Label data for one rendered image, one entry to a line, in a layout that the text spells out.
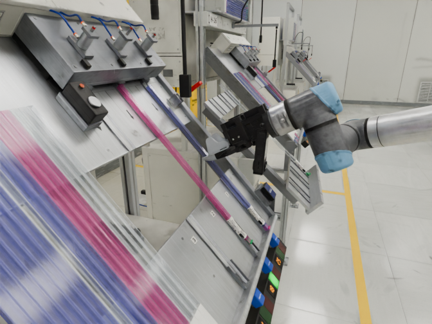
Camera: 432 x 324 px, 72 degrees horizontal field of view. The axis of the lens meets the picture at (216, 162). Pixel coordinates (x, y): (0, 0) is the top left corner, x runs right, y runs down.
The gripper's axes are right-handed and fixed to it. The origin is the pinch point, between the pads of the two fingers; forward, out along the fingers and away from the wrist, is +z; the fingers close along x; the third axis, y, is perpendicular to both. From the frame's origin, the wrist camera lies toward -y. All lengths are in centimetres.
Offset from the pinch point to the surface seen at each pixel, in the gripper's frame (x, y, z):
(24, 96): 34.6, 26.9, 7.9
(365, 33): -749, 15, -126
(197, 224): 21.1, -8.8, -1.5
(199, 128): -8.0, 8.0, 2.5
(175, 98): -5.1, 18.8, 3.4
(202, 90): -81, 23, 26
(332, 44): -749, 26, -53
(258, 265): 16.6, -24.2, -7.5
